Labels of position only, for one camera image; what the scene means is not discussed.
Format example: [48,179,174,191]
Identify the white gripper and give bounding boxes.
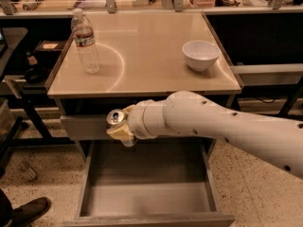
[106,100,169,141]

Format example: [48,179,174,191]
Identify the silver redbull can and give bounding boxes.
[106,109,136,148]

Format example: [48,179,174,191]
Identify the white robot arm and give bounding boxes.
[106,91,303,178]

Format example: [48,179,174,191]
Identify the closed grey top drawer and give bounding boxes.
[60,111,231,141]

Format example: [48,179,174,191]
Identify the grey drawer cabinet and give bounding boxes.
[45,10,241,157]

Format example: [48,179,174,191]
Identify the open grey middle drawer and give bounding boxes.
[62,138,235,227]

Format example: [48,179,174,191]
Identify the white bowl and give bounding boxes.
[182,41,221,72]

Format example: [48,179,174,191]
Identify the clear plastic water bottle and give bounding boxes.
[71,9,100,74]

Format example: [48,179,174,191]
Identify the black side table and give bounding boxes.
[0,26,75,163]

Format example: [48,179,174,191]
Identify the brown shoe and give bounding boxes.
[12,197,51,227]

